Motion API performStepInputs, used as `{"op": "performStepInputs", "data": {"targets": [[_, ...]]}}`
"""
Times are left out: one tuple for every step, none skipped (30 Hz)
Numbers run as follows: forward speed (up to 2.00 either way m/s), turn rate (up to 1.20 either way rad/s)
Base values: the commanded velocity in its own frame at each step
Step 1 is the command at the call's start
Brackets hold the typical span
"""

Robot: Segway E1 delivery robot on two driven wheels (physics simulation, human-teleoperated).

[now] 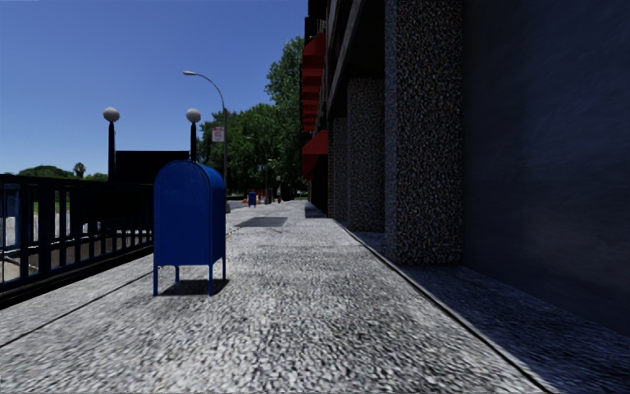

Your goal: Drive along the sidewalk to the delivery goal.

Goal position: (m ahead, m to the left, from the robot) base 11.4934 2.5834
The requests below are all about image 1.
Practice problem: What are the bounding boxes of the trees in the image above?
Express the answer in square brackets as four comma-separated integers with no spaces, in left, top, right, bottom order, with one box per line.
[197,35,310,199]
[17,162,109,183]

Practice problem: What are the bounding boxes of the grey street lamp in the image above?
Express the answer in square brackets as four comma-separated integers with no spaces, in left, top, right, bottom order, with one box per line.
[182,70,232,214]

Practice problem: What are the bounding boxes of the speckled stone building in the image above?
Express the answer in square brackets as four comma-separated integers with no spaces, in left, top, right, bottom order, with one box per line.
[299,0,630,339]

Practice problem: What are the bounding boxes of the dark stairway railing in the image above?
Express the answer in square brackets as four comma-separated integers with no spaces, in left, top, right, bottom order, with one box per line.
[0,107,203,302]

